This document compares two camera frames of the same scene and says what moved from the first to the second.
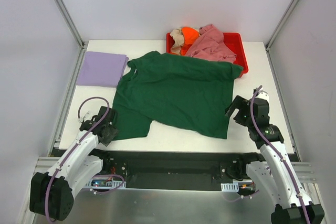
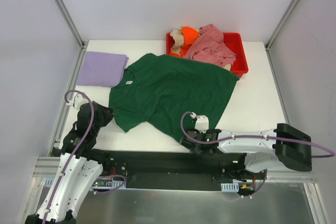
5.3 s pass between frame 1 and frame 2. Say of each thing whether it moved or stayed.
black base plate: stayed
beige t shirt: stayed
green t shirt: moved
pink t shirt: stayed
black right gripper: moved
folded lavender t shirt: stayed
